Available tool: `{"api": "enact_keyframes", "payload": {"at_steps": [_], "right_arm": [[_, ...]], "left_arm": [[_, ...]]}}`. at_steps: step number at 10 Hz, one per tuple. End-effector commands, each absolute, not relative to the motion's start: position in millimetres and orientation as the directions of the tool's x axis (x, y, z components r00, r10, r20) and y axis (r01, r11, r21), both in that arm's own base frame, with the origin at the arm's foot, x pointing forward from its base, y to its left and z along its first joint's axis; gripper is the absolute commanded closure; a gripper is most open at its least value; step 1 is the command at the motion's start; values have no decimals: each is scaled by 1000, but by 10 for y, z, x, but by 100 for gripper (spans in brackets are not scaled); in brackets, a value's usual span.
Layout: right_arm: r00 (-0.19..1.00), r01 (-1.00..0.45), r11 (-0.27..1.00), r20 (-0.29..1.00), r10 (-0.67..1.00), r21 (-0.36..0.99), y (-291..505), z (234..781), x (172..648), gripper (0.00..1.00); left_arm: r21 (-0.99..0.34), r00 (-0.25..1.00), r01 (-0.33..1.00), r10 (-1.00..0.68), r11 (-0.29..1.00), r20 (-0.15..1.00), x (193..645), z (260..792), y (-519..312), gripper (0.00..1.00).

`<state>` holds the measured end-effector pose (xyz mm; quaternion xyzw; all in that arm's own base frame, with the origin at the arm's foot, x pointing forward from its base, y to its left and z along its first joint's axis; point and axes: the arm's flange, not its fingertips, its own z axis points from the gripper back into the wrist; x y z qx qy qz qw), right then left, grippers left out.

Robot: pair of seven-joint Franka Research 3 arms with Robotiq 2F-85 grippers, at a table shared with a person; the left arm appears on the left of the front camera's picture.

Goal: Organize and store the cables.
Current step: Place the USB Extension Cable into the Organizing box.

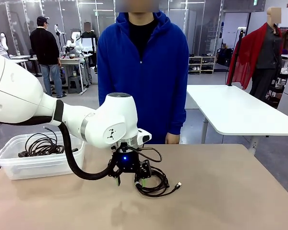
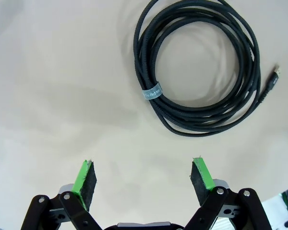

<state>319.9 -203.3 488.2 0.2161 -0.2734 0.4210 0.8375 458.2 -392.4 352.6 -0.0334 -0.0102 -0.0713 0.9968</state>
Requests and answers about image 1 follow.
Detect black left camera cable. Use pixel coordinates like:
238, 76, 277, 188
128, 146, 163, 163

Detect thin black USB cable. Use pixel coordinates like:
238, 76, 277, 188
133, 167, 183, 198

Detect white humanoid robot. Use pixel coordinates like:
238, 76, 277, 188
0, 32, 10, 51

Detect person's left hand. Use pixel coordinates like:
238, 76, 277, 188
165, 133, 181, 145

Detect person in blue hoodie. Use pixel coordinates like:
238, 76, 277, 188
97, 0, 190, 145

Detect clear plastic storage container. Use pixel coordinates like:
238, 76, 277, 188
0, 133, 86, 180

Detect black cable coil grey tie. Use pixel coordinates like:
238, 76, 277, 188
24, 126, 66, 157

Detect background person at desk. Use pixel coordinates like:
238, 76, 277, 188
81, 21, 98, 72

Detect wooden shoe rack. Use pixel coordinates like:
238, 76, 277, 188
189, 56, 216, 74

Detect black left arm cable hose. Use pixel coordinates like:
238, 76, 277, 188
0, 99, 122, 180

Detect white side table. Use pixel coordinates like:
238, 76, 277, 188
187, 84, 288, 144

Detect equipment desk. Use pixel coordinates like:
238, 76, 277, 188
30, 54, 98, 95

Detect man in black sweater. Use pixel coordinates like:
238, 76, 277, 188
30, 16, 67, 98

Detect red shawl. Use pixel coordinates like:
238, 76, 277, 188
227, 23, 268, 90

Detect mannequin in dark clothes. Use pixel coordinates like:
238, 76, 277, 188
249, 7, 284, 101

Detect white pole stand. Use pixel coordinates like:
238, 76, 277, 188
54, 23, 63, 55

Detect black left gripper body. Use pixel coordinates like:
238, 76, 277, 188
113, 148, 141, 174

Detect grey plastic step stool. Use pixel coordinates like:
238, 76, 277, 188
67, 76, 84, 94

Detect black bags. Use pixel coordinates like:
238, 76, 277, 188
217, 46, 233, 67

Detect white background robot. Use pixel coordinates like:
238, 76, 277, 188
66, 31, 84, 52

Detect person's left forearm blue sleeve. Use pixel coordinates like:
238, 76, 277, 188
169, 95, 189, 135

